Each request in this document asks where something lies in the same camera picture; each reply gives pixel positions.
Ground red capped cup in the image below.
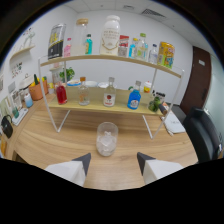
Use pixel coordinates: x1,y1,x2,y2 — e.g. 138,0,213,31
143,80,153,94

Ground white notebook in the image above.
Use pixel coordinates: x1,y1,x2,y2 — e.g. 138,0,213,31
163,111,187,135

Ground clear bottle red label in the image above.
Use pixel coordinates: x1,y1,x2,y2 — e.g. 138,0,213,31
102,76,117,108

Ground black chair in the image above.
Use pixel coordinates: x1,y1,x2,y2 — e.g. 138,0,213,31
182,107,224,164

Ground small clear bottle blue cap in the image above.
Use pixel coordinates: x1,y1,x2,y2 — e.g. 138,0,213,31
148,43,159,65

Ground white two-tier wooden shelf rack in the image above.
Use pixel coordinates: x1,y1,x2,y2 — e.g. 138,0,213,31
37,53,185,140

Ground green potted plant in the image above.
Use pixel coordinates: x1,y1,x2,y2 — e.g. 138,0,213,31
59,66,76,83

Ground brown door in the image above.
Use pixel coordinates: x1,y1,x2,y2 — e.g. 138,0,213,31
179,45,212,116

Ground orange pot with utensils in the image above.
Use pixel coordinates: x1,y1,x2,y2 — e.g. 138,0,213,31
28,74,49,102

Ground clear bottle green cap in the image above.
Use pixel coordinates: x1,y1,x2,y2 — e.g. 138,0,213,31
135,32,149,62

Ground white bowl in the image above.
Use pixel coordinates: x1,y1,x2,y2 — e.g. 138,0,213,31
84,80,98,88

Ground large black silver can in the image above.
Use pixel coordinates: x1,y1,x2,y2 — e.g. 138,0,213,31
47,23,67,61

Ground small pink bottle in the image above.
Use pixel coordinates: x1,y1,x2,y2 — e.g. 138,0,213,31
63,37,73,58

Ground blue bottle silver cap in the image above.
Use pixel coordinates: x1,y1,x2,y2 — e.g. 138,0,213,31
126,80,142,111

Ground wooden wall shelf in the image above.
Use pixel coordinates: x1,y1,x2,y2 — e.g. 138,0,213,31
9,44,36,61

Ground black bag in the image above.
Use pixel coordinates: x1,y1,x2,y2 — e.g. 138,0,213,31
0,114,14,139

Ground blue ice cream cup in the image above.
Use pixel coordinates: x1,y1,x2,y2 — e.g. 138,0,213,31
66,79,82,88

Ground white tray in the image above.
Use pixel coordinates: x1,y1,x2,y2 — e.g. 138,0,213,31
11,107,30,127

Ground green limes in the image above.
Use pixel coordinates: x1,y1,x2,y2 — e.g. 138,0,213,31
147,95,162,113

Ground colourful wall sticker sheet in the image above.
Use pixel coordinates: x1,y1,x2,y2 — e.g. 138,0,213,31
10,61,24,79

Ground light blue bottle yellow cap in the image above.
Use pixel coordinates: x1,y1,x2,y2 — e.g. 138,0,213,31
128,37,139,60

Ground large glass jar wooden lid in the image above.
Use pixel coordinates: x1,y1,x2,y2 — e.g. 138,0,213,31
70,18,90,56

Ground small teal bottle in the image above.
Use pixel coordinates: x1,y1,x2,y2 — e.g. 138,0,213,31
84,33,93,55

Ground large white milk bottle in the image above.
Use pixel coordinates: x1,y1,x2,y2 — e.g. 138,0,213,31
99,14,121,56

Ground ceiling air vent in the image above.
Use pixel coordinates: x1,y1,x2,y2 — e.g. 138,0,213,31
140,8,167,18

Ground clear glass with ice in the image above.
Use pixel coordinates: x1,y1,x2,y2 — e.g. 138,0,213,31
95,121,119,158

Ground white figurine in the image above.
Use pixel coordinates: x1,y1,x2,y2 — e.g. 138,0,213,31
23,28,36,48

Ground small red liquid bottle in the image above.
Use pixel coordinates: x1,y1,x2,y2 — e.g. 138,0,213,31
55,81,68,106

